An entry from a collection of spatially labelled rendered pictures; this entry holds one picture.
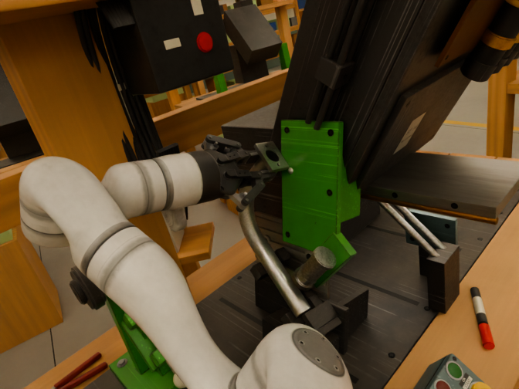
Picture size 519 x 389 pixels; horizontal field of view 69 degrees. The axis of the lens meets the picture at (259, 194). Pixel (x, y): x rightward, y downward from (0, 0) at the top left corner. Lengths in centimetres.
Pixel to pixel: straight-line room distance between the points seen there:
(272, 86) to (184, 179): 65
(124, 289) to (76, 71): 45
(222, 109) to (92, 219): 63
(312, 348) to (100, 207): 25
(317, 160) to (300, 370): 34
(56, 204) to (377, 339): 54
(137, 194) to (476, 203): 46
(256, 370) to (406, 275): 54
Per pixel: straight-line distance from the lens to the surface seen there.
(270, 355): 34
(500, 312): 78
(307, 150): 59
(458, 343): 72
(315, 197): 60
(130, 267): 39
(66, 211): 42
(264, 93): 108
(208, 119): 96
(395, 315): 76
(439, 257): 71
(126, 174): 48
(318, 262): 57
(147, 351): 69
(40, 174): 44
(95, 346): 94
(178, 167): 50
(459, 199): 62
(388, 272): 85
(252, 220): 69
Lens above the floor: 142
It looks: 24 degrees down
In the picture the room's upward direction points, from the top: 14 degrees counter-clockwise
